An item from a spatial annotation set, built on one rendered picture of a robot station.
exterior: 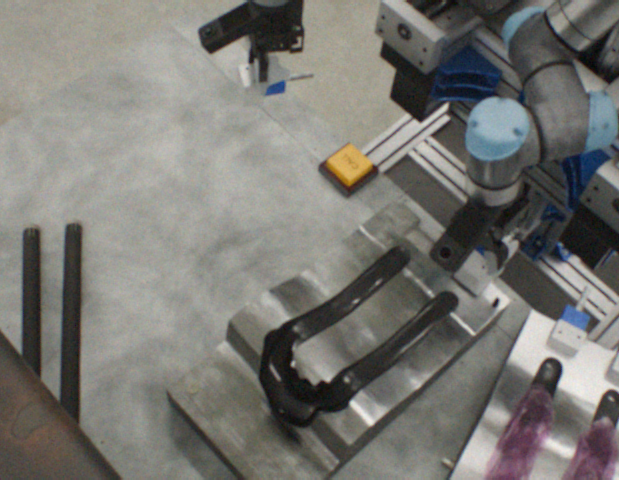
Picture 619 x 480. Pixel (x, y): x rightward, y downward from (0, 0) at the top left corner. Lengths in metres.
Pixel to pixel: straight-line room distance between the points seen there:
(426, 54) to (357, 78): 1.21
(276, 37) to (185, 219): 0.36
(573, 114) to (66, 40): 2.06
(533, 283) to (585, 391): 0.85
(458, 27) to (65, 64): 1.54
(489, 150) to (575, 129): 0.12
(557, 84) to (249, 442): 0.67
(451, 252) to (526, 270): 1.06
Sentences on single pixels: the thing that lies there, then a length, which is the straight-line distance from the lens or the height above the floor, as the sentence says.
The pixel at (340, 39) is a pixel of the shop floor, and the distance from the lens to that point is 2.91.
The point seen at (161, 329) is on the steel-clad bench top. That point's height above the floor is 0.80.
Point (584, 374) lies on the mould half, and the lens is 1.47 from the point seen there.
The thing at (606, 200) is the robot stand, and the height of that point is 0.95.
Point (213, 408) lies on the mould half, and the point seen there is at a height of 0.86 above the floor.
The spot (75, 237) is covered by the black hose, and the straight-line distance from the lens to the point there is 1.52.
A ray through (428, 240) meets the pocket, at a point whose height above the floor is 0.86.
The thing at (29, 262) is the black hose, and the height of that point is 0.84.
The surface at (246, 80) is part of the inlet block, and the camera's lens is 1.53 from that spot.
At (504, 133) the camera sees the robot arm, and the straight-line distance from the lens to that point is 1.09.
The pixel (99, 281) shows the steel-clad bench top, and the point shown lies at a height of 0.80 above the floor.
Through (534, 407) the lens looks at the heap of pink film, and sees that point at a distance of 1.37.
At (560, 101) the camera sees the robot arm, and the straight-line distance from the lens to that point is 1.16.
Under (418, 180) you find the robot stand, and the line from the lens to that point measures 2.36.
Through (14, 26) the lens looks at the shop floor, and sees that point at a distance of 3.01.
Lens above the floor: 2.13
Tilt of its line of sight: 60 degrees down
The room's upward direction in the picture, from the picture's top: 9 degrees clockwise
